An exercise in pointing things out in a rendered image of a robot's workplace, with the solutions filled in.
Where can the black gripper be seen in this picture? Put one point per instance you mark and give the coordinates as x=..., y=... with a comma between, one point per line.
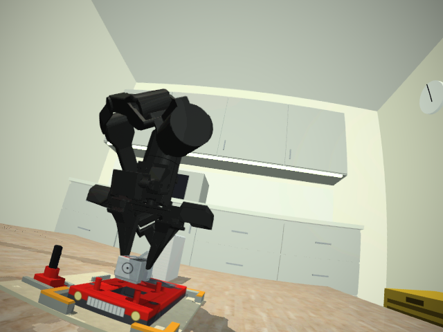
x=173, y=217

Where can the red toy car body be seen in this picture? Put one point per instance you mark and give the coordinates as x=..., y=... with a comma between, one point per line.
x=143, y=303

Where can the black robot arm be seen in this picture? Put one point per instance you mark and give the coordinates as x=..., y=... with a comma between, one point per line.
x=180, y=128

